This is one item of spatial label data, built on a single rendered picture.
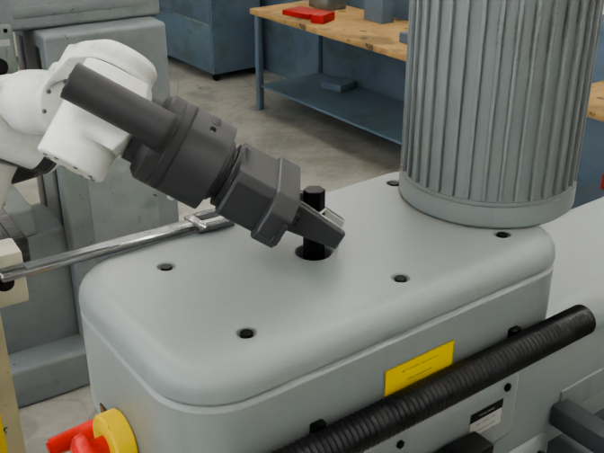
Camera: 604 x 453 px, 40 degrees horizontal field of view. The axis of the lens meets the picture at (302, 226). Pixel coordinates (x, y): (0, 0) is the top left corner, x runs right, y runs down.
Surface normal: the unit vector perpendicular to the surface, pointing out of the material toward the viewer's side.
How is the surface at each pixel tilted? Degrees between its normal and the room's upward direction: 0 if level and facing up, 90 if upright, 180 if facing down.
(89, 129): 63
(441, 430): 90
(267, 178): 30
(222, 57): 90
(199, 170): 80
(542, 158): 90
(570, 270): 0
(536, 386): 90
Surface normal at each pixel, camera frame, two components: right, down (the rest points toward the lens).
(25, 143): 0.39, 0.54
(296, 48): -0.81, 0.26
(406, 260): 0.00, -0.90
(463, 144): -0.48, 0.38
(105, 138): 0.26, -0.04
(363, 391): 0.59, 0.35
